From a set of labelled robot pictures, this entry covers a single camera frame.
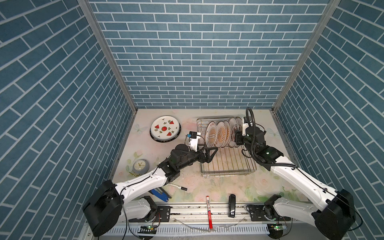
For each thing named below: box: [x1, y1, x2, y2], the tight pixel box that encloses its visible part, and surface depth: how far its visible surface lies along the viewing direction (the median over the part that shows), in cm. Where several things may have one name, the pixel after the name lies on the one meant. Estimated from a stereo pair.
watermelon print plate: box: [149, 115, 181, 143], surface depth 107 cm
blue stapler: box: [150, 187, 170, 202], surface depth 80 cm
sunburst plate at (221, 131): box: [215, 120, 227, 148], surface depth 98 cm
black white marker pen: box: [170, 183, 188, 191], surface depth 84 cm
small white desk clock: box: [132, 159, 149, 176], surface depth 88 cm
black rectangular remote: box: [228, 194, 236, 218], surface depth 75 cm
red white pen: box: [206, 195, 214, 229], surface depth 75 cm
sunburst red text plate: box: [205, 120, 218, 148], surface depth 101 cm
